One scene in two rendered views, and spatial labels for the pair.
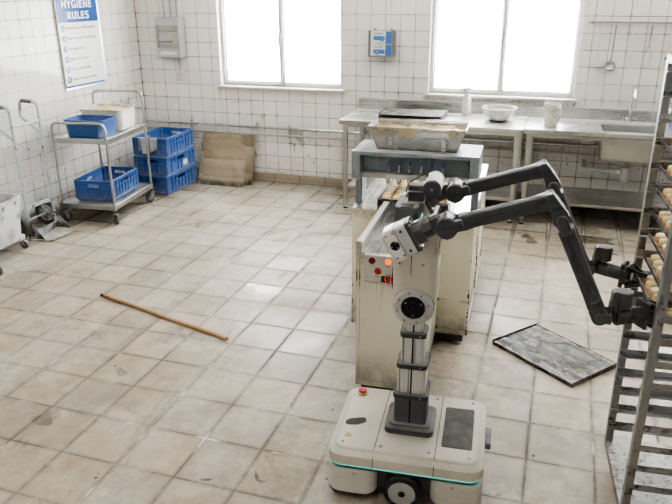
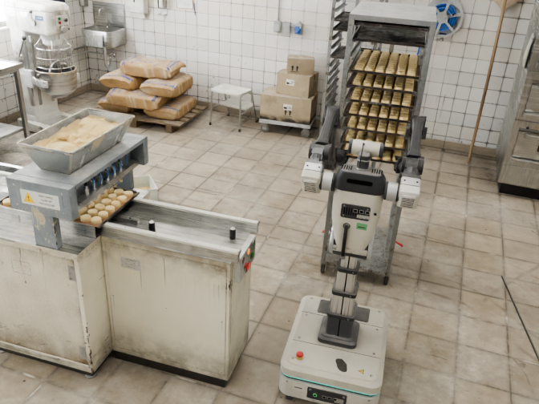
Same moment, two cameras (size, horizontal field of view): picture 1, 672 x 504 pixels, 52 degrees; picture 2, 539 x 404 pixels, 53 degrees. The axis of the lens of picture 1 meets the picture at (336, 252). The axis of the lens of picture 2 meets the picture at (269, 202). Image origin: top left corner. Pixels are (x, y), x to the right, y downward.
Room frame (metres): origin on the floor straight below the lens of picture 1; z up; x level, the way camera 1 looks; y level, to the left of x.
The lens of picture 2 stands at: (2.98, 2.01, 2.28)
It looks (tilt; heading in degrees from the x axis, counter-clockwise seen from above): 28 degrees down; 270
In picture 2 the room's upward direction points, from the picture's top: 3 degrees clockwise
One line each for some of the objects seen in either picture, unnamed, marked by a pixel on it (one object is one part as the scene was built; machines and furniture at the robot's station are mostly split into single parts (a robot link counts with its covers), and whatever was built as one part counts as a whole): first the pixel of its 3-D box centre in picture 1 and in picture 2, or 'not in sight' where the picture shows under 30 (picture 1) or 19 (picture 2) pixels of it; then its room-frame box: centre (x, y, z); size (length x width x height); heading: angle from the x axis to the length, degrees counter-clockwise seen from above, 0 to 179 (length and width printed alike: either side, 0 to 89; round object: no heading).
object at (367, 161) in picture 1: (417, 176); (87, 184); (3.92, -0.48, 1.01); 0.72 x 0.33 x 0.34; 75
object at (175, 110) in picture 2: not in sight; (172, 105); (4.23, -4.34, 0.19); 0.72 x 0.42 x 0.15; 76
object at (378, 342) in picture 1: (399, 298); (180, 293); (3.43, -0.35, 0.45); 0.70 x 0.34 x 0.90; 165
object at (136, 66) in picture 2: not in sight; (151, 67); (4.47, -4.42, 0.62); 0.72 x 0.42 x 0.17; 168
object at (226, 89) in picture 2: not in sight; (233, 105); (3.48, -4.36, 0.23); 0.45 x 0.45 x 0.46; 64
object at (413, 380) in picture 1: (411, 397); (341, 316); (2.55, -0.33, 0.38); 0.13 x 0.13 x 0.40; 77
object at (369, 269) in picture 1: (388, 268); (245, 257); (3.08, -0.26, 0.77); 0.24 x 0.04 x 0.14; 75
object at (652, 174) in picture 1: (636, 270); (335, 152); (2.57, -1.22, 0.97); 0.03 x 0.03 x 1.70; 77
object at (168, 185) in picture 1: (167, 178); not in sight; (7.34, 1.86, 0.10); 0.60 x 0.40 x 0.20; 160
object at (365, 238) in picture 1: (395, 191); (54, 216); (4.07, -0.37, 0.87); 2.01 x 0.03 x 0.07; 165
